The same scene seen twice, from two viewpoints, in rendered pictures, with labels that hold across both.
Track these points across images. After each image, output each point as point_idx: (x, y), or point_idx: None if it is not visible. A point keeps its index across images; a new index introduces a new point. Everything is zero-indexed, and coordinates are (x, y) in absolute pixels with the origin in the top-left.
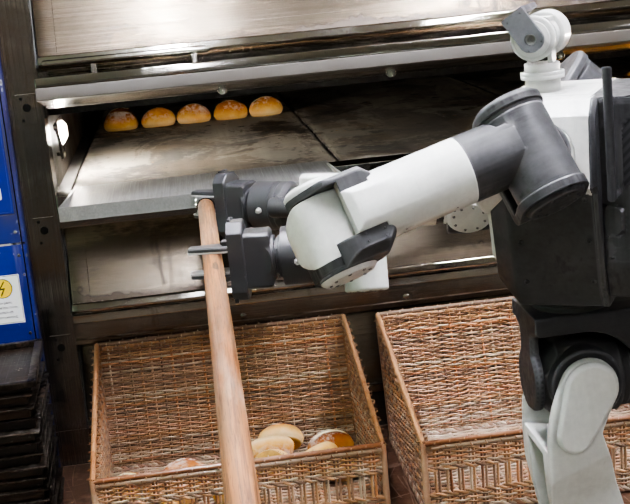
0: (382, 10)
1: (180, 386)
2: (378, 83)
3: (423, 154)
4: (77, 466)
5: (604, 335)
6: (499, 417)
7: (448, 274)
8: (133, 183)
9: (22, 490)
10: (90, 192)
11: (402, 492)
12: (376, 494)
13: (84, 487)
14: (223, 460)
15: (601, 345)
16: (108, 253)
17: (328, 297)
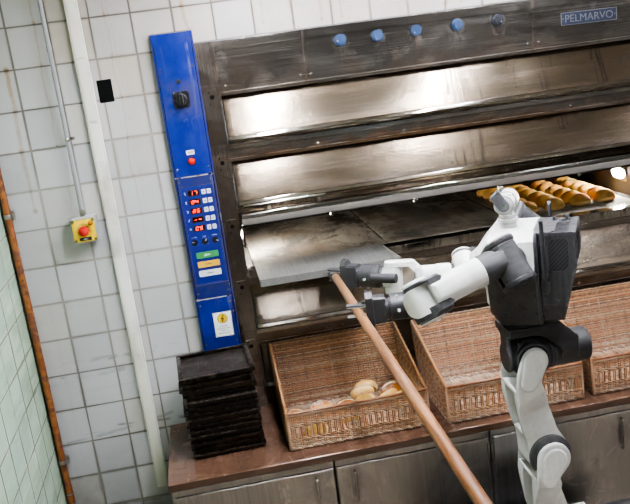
0: (409, 168)
1: (312, 362)
2: None
3: (464, 266)
4: (260, 406)
5: (540, 336)
6: (474, 370)
7: None
8: (285, 260)
9: (248, 420)
10: (265, 267)
11: (433, 411)
12: None
13: (268, 417)
14: (417, 408)
15: (539, 341)
16: (273, 297)
17: None
